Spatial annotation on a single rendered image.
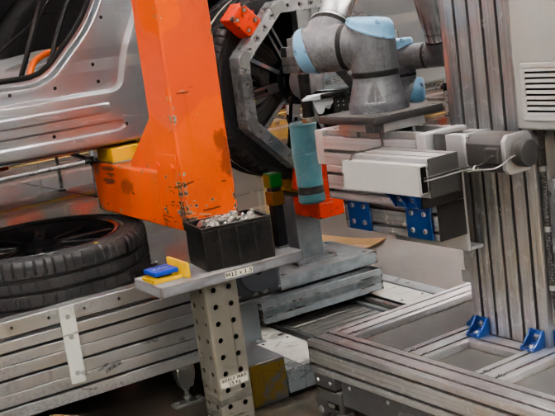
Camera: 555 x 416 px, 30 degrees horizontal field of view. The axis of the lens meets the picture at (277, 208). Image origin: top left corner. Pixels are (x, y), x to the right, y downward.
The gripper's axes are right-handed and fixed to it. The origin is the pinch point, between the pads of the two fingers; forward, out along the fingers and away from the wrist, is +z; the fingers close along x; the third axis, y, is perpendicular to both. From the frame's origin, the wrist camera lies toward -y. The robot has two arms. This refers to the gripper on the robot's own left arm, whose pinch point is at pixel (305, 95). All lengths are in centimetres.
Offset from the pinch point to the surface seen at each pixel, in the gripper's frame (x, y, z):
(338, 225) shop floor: 188, 83, 35
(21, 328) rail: -67, 47, 69
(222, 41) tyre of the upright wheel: 13.3, -18.6, 27.6
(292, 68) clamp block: -0.8, -8.4, 2.8
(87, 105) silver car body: -5, -5, 68
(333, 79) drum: 14.4, -2.6, -6.0
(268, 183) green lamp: -35.7, 19.5, 5.4
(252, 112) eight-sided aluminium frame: 9.5, 4.4, 20.0
